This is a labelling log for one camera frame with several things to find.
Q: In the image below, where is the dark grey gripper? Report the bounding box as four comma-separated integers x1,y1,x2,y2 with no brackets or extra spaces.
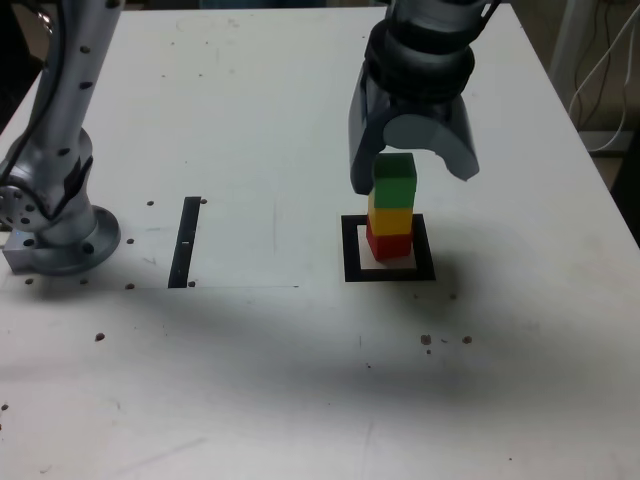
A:
346,63,482,197

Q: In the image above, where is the green cube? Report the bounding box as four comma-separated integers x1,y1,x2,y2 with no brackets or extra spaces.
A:
373,152,418,210

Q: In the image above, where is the yellow cube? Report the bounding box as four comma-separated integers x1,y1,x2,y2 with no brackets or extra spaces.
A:
367,189,414,236

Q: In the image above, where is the red cube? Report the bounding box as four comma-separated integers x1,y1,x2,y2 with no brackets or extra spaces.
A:
365,215,414,261

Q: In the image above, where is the black tape square outline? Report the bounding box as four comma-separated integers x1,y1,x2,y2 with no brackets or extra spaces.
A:
340,213,436,283

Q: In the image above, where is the black tape strip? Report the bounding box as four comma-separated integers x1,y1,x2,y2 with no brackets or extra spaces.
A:
168,196,202,290

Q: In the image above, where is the white cable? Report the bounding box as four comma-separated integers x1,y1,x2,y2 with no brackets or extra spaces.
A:
591,47,632,152
569,18,640,132

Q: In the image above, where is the white frame post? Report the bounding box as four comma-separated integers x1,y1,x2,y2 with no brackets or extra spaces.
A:
548,0,595,104

